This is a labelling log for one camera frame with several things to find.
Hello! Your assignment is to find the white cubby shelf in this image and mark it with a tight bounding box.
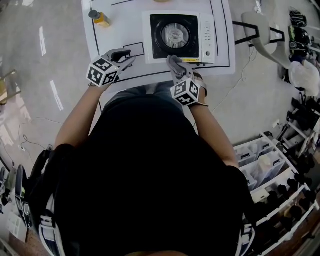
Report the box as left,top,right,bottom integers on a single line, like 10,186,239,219
6,212,28,242

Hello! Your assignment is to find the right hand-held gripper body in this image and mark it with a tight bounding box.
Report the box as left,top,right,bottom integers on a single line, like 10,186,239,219
170,66,208,107

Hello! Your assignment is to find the person's left forearm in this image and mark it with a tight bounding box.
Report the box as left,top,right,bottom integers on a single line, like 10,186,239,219
54,83,111,148

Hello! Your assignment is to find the person's black shirt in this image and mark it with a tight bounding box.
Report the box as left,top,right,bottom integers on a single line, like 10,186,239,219
27,83,257,256

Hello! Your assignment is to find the black helmet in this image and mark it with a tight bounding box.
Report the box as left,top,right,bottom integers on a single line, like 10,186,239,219
289,41,312,58
289,9,308,27
287,25,313,43

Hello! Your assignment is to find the white navy shoulder strap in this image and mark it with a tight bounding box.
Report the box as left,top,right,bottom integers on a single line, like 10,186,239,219
237,223,256,256
38,214,63,256

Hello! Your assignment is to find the white square table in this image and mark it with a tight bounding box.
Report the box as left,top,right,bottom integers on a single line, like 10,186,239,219
81,0,236,95

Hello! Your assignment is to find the person's right forearm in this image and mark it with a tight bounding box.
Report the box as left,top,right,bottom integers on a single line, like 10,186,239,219
188,101,240,168

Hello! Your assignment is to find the yellow oil bottle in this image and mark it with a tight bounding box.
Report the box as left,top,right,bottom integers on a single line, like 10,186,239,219
88,9,111,28

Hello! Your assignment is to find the pile of black gear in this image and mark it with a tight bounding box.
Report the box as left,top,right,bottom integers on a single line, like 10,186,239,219
286,97,320,131

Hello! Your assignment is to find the wooden chair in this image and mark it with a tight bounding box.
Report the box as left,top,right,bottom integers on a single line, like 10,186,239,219
0,69,23,104

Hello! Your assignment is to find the white storage shelf with bins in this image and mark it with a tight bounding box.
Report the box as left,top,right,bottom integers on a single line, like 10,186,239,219
233,131,320,256

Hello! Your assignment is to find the grey chair with black frame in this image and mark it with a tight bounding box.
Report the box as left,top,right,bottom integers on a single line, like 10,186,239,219
232,11,292,70

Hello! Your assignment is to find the white portable gas stove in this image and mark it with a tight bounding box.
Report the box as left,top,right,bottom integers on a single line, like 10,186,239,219
142,10,216,65

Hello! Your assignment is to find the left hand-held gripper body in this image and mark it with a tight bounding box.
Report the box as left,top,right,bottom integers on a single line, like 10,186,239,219
86,49,123,88

